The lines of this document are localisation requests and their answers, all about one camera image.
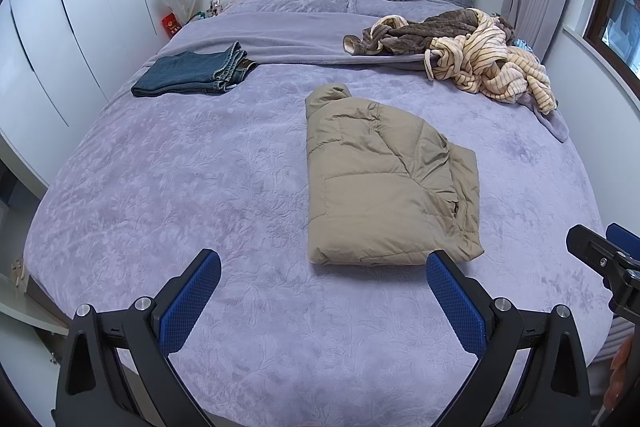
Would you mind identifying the brown fleece robe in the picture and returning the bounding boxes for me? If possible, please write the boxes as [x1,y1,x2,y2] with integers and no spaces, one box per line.
[343,8,516,58]

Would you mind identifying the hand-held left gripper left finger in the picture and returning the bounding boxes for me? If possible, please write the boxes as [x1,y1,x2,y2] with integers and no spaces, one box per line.
[51,248,222,427]

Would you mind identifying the beige puffer jacket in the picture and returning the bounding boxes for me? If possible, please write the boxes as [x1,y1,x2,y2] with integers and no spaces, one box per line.
[305,83,486,267]

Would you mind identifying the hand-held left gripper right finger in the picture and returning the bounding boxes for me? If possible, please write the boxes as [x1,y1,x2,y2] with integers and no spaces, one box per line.
[425,249,592,427]

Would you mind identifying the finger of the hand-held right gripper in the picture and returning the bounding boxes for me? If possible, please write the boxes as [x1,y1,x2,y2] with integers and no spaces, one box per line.
[566,224,640,277]
[606,223,640,256]

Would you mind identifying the bedside cable clutter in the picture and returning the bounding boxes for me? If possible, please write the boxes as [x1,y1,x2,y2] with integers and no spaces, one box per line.
[202,0,238,22]

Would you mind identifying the red packet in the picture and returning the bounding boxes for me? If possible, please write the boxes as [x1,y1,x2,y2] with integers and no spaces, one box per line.
[161,13,183,38]

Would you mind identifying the cream striped fleece robe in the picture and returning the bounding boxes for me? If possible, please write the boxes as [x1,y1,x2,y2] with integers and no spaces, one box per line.
[424,9,558,115]

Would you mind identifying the grey ribbed panel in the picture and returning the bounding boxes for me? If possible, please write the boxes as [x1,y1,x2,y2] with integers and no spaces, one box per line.
[607,314,638,350]

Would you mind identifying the dark framed window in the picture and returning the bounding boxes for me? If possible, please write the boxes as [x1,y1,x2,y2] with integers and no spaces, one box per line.
[582,0,640,82]

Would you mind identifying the folded blue jeans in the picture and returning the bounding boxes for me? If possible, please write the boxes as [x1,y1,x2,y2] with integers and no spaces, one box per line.
[131,41,258,98]

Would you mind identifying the bed with lavender cover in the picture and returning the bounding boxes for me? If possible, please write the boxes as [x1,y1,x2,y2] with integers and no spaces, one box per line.
[22,0,616,427]

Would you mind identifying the white wardrobe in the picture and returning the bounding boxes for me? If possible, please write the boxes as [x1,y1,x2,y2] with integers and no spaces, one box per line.
[0,0,171,188]

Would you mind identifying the white side table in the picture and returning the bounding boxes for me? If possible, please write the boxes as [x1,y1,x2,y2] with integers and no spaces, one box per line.
[0,142,68,338]

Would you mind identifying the lavender fleece blanket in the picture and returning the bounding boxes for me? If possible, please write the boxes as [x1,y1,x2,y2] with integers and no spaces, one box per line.
[145,9,571,142]

